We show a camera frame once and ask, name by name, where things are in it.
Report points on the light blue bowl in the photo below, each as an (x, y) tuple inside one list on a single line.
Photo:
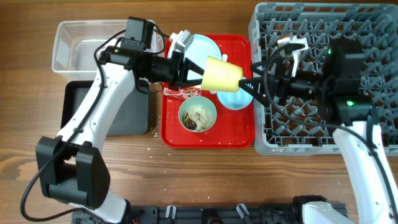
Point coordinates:
[(235, 100)]

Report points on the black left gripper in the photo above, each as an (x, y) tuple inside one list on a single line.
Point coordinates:
[(178, 60)]

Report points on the yellow plastic cup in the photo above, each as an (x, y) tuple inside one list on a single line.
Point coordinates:
[(221, 76)]

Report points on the green bowl with food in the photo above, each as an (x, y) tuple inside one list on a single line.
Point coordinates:
[(197, 114)]

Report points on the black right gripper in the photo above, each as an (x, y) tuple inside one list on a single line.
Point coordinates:
[(260, 88)]

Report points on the red candy wrapper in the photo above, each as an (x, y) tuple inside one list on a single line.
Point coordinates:
[(182, 93)]

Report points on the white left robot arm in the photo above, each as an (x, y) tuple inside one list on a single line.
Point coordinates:
[(71, 169)]

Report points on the grey plastic dishwasher rack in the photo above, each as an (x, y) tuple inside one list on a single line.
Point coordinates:
[(295, 128)]

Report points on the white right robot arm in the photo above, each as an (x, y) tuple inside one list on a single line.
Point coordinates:
[(351, 115)]

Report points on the light blue plate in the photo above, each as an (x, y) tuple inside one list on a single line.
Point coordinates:
[(200, 48)]

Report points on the clear plastic bin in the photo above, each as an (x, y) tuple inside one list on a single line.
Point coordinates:
[(75, 43)]

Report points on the black plastic tray bin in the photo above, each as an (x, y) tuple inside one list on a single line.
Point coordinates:
[(131, 119)]

